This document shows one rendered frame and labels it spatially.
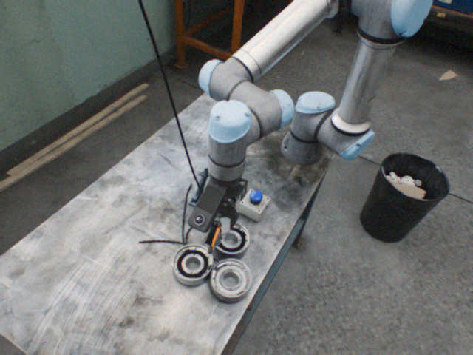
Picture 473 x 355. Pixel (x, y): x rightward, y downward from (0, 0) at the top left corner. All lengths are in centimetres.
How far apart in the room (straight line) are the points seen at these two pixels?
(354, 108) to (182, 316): 70
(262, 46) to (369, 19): 25
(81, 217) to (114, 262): 18
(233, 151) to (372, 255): 159
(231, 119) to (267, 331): 131
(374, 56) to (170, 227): 70
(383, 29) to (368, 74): 13
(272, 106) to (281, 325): 129
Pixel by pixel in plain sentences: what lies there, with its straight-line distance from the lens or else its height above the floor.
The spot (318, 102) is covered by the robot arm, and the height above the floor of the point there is 103.
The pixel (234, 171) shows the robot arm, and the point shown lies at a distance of 70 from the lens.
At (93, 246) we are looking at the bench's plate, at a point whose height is 80.
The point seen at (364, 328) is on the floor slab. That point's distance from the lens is 193.
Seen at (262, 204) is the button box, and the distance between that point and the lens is 106.
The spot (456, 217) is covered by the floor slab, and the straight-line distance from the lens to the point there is 260.
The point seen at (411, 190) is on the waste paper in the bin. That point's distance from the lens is 205.
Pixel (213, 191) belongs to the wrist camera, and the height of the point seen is 109.
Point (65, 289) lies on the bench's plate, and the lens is 101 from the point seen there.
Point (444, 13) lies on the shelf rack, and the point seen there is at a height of 44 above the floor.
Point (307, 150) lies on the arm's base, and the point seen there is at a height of 86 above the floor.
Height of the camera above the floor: 167
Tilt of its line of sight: 47 degrees down
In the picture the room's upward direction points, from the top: 8 degrees clockwise
